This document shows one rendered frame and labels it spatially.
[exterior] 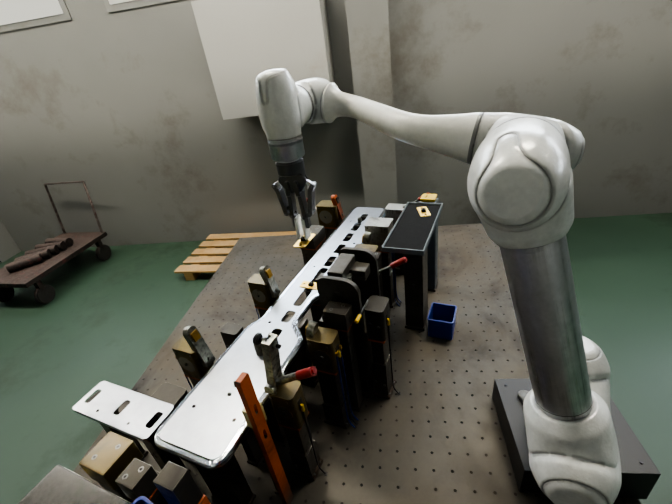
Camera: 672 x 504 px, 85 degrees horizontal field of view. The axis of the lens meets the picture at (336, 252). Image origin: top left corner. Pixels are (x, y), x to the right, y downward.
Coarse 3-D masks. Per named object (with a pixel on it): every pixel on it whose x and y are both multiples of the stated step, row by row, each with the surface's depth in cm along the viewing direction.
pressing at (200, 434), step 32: (352, 224) 174; (320, 256) 152; (288, 288) 135; (224, 352) 111; (288, 352) 107; (224, 384) 99; (256, 384) 98; (192, 416) 92; (224, 416) 91; (160, 448) 86; (192, 448) 84; (224, 448) 83
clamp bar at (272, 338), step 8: (256, 336) 82; (272, 336) 82; (256, 344) 83; (264, 344) 80; (272, 344) 81; (280, 344) 81; (264, 352) 82; (272, 352) 82; (264, 360) 83; (272, 360) 83; (272, 368) 84; (280, 368) 88; (272, 376) 86; (280, 376) 90; (272, 384) 87
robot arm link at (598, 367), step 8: (584, 344) 86; (592, 344) 86; (592, 352) 84; (600, 352) 85; (592, 360) 83; (600, 360) 83; (592, 368) 82; (600, 368) 82; (608, 368) 84; (592, 376) 82; (600, 376) 82; (608, 376) 84; (592, 384) 81; (600, 384) 82; (608, 384) 83; (600, 392) 81; (608, 392) 82; (608, 400) 81
